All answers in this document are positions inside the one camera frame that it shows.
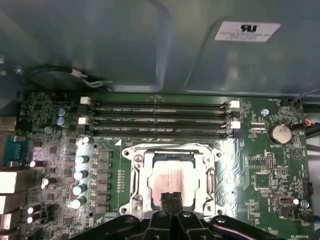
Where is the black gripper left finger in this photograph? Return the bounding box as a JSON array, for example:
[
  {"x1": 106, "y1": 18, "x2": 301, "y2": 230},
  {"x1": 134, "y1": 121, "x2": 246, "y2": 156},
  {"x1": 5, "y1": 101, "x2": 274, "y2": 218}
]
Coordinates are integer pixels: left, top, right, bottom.
[{"x1": 92, "y1": 191, "x2": 173, "y2": 240}]

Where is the black RAM slot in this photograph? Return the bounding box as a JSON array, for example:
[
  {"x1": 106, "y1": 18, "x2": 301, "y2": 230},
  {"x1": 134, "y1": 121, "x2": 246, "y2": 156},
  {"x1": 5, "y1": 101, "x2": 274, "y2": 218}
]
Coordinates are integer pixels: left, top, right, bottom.
[
  {"x1": 77, "y1": 106, "x2": 240, "y2": 120},
  {"x1": 79, "y1": 96, "x2": 241, "y2": 110},
  {"x1": 76, "y1": 124, "x2": 240, "y2": 140},
  {"x1": 77, "y1": 116, "x2": 241, "y2": 130}
]

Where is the white wire connector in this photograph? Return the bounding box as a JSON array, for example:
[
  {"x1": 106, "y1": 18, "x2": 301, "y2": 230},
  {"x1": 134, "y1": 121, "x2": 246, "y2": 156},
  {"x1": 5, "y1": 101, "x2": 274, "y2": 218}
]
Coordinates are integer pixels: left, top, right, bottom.
[{"x1": 69, "y1": 69, "x2": 113, "y2": 88}]

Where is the green motherboard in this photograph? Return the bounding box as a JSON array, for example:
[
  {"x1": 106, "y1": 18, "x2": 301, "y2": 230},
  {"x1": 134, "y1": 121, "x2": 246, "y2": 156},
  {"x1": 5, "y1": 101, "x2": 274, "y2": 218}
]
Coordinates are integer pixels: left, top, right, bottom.
[{"x1": 18, "y1": 91, "x2": 313, "y2": 240}]

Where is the round coin battery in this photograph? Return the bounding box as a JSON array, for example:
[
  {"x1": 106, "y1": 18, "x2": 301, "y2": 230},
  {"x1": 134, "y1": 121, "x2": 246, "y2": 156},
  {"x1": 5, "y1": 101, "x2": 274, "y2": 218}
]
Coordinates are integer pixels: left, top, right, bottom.
[{"x1": 267, "y1": 121, "x2": 293, "y2": 144}]

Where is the black internal speaker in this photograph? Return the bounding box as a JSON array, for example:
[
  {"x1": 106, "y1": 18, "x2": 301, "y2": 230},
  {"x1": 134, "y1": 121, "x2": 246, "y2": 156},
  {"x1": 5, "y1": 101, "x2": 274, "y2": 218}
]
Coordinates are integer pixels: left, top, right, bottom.
[{"x1": 26, "y1": 64, "x2": 113, "y2": 89}]

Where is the CPU socket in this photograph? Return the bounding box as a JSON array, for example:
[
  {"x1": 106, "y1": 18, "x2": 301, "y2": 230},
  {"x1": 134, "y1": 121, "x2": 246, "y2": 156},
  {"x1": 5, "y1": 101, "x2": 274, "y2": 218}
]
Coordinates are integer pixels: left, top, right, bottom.
[{"x1": 119, "y1": 142, "x2": 224, "y2": 218}]

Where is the black PC case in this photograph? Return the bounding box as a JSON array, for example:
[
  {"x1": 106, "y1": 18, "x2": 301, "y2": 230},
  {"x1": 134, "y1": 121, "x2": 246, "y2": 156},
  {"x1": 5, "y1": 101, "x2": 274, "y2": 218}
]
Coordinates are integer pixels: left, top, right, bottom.
[{"x1": 0, "y1": 0, "x2": 320, "y2": 240}]

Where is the metal socket cover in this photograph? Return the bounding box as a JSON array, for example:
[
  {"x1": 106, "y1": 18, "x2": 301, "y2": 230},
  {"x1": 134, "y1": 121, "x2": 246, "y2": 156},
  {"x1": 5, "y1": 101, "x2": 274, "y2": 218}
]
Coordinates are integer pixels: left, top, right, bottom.
[{"x1": 136, "y1": 149, "x2": 210, "y2": 210}]

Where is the teal serial port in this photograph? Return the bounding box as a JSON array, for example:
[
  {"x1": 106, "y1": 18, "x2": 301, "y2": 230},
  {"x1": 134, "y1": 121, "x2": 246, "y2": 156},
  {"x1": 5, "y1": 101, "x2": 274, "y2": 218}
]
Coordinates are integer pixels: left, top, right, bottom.
[{"x1": 3, "y1": 134, "x2": 28, "y2": 168}]

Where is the white case label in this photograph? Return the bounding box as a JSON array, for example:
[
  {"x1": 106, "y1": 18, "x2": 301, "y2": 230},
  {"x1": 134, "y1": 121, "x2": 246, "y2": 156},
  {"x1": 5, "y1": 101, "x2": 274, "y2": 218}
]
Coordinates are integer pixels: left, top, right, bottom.
[{"x1": 214, "y1": 21, "x2": 281, "y2": 43}]

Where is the silver port block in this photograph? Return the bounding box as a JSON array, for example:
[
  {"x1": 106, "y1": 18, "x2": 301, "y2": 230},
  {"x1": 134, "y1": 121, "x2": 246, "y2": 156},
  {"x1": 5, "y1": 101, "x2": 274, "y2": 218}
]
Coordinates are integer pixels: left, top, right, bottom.
[
  {"x1": 0, "y1": 194, "x2": 23, "y2": 216},
  {"x1": 0, "y1": 170, "x2": 32, "y2": 195}
]

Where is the silver CPU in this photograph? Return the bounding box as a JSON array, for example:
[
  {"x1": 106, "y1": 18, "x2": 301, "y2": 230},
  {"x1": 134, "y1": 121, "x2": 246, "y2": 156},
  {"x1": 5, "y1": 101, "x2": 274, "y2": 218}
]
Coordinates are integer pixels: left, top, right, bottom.
[{"x1": 147, "y1": 151, "x2": 201, "y2": 210}]

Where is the wire locking lever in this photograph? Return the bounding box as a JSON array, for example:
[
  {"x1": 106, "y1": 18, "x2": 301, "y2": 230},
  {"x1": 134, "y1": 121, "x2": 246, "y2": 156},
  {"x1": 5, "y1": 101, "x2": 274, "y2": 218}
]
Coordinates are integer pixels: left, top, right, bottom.
[{"x1": 124, "y1": 142, "x2": 222, "y2": 153}]

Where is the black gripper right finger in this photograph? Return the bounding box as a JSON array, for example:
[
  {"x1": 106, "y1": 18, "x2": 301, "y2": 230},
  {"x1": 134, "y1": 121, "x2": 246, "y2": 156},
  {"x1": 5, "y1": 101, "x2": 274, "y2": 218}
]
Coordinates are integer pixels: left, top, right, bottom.
[{"x1": 171, "y1": 191, "x2": 280, "y2": 240}]

